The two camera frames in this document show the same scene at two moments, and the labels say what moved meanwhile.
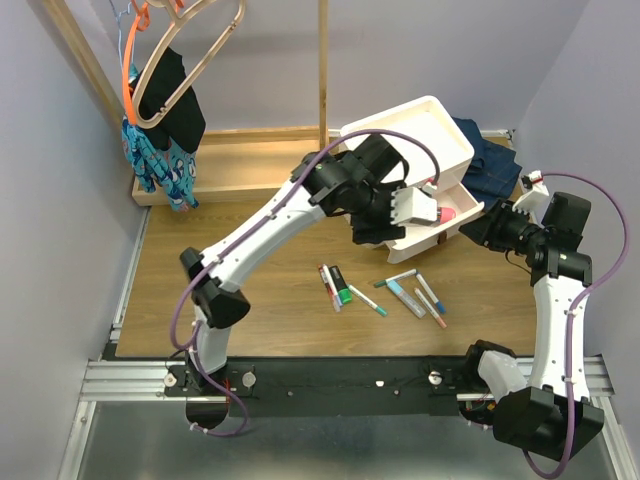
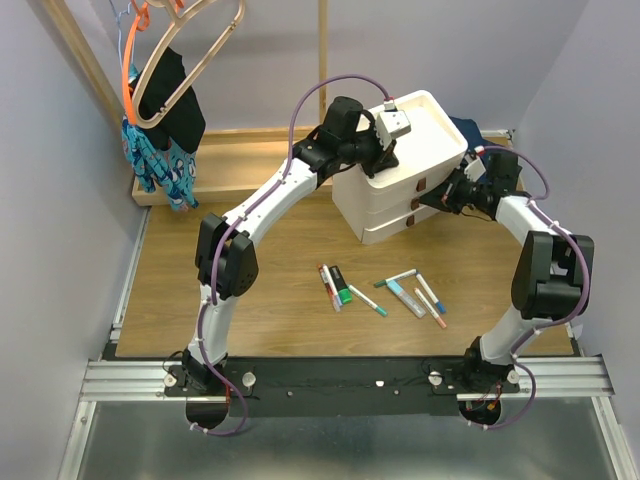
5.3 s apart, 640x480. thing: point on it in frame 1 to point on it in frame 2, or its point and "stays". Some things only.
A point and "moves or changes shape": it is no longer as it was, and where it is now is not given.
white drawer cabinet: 437,152 moves or changes shape
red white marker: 334,290 stays
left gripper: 368,233 to 383,160
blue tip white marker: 440,306 stays
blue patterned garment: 174,169 stays
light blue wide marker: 400,293 stays
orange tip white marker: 430,309 stays
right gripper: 490,231 to 444,196
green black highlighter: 343,291 stays
